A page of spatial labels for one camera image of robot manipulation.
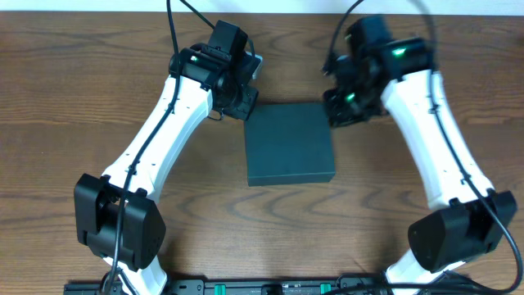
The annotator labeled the dark green gift box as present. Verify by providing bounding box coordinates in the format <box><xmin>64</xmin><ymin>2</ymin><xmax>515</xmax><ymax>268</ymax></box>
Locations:
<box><xmin>244</xmin><ymin>102</ymin><xmax>336</xmax><ymax>187</ymax></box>

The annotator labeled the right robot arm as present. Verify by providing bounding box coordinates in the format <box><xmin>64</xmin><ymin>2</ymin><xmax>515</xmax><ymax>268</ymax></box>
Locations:
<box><xmin>323</xmin><ymin>16</ymin><xmax>517</xmax><ymax>294</ymax></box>

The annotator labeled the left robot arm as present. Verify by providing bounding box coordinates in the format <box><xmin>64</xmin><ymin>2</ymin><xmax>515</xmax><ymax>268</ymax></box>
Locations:
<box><xmin>64</xmin><ymin>20</ymin><xmax>262</xmax><ymax>294</ymax></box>

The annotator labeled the black mounting rail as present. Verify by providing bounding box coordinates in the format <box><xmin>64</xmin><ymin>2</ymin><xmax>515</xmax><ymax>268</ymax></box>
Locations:
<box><xmin>63</xmin><ymin>275</ymin><xmax>474</xmax><ymax>295</ymax></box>

